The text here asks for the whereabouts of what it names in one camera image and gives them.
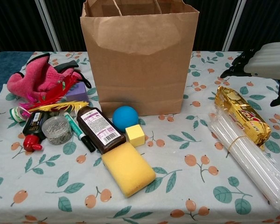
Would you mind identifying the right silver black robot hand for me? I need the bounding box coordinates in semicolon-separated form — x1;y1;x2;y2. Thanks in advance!
220;42;280;107

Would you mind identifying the gold biscuit packet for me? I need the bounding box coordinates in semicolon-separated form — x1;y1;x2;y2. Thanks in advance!
214;85;272;151

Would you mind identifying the pack of clear straws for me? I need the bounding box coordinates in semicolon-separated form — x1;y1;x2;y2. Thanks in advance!
208;111;280;214

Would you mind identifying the brown paper bag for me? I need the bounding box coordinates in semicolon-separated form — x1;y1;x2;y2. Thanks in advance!
80;0;200;117

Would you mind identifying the yellow foam cube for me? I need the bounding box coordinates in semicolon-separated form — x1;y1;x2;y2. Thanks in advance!
125;124;146;147

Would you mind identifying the floral tablecloth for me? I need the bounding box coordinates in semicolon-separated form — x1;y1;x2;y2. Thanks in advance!
0;50;280;224

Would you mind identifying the blue ball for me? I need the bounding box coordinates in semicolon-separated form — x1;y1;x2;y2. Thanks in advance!
112;106;140;133

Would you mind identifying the yellow sponge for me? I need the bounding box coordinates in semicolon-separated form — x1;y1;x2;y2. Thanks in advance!
101;142;156;198

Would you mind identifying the purple foam block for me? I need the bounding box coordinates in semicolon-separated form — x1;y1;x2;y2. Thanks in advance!
65;81;89;103

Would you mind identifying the green marker pen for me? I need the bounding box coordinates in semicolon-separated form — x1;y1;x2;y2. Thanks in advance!
63;112;96;153

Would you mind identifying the yellow feather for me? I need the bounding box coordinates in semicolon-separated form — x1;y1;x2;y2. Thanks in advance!
28;100;89;112

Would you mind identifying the clear jar of paper clips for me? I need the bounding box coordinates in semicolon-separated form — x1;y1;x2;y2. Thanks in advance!
41;115;73;145

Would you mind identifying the pink feather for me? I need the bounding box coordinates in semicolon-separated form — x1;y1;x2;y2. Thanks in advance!
19;93;38;117

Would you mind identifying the black bottle red cap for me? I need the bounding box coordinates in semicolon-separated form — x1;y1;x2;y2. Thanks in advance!
22;111;49;152

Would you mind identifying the pink black cleaning glove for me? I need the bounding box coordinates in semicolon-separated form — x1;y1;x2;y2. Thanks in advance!
7;53;92;100

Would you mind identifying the green white ribbon roll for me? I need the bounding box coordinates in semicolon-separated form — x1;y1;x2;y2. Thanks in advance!
9;106;26;122

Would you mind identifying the black screen panel white frame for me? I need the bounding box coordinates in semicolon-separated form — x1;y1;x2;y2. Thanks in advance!
224;0;280;52
192;0;241;52

